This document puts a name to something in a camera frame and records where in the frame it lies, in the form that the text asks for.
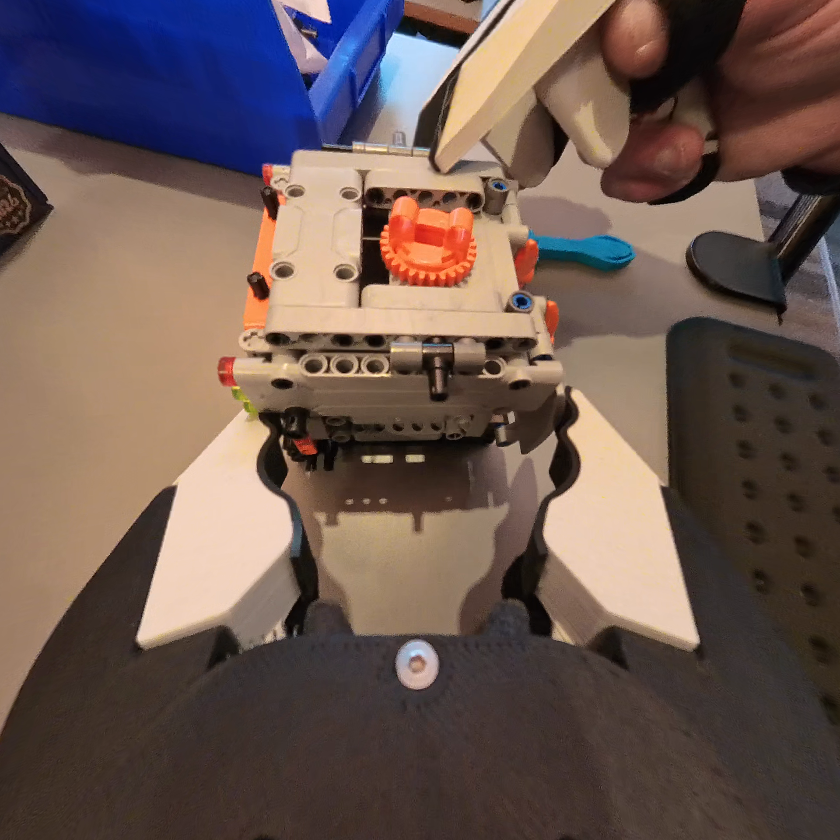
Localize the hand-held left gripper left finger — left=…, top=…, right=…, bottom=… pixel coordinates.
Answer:
left=134, top=403, right=320, bottom=652

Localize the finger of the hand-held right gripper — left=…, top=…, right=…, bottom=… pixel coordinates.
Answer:
left=415, top=0, right=619, bottom=176

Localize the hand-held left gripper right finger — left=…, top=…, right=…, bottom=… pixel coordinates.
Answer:
left=502, top=387, right=702, bottom=652

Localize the grey and orange brick assembly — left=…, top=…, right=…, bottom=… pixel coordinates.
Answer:
left=217, top=147, right=567, bottom=473

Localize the person's right hand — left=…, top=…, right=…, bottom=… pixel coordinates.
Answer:
left=599, top=0, right=840, bottom=206

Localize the teal plastic brick tool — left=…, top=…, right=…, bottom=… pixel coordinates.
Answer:
left=528, top=230, right=636, bottom=271

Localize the small metal hinge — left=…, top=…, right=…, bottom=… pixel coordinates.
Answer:
left=352, top=131, right=431, bottom=157

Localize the black perforated chair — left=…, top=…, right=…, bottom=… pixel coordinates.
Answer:
left=665, top=316, right=840, bottom=729

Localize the black stand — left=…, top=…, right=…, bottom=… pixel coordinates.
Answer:
left=684, top=172, right=840, bottom=324

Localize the blue plastic bin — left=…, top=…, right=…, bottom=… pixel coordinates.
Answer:
left=0, top=0, right=404, bottom=177

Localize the dark patterned box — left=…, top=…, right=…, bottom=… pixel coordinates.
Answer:
left=0, top=143, right=55, bottom=258

